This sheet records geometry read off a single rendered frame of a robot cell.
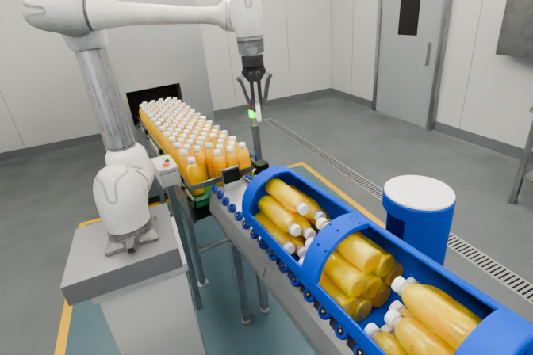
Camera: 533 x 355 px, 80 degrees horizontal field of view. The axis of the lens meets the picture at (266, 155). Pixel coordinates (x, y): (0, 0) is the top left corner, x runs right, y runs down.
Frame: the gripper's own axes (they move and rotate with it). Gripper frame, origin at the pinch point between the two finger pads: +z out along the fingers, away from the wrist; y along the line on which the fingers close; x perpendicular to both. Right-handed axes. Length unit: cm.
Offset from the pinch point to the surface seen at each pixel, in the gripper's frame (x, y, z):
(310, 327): -45, 5, 59
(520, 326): -79, 37, 24
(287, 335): 15, 4, 146
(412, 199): -10, 59, 43
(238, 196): 30, -12, 53
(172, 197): 46, -49, 57
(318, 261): -48, 8, 29
